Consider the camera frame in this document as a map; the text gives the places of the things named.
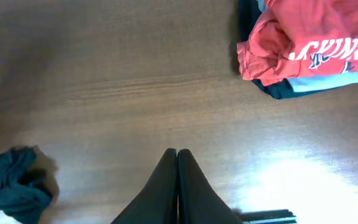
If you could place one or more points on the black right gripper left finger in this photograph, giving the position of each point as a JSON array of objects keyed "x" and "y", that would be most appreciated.
[{"x": 157, "y": 202}]

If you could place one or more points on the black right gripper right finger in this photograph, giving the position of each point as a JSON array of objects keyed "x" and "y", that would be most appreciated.
[{"x": 198, "y": 202}]

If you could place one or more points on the black Nike t-shirt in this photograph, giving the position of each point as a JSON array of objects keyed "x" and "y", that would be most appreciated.
[{"x": 27, "y": 183}]

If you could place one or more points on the light grey folded garment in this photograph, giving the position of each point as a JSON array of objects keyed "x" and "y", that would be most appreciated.
[{"x": 331, "y": 82}]

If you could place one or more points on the red printed t-shirt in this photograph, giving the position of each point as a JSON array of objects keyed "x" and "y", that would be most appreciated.
[{"x": 259, "y": 56}]

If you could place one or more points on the black table edge rail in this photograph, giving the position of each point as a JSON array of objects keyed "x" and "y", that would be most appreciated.
[{"x": 269, "y": 217}]

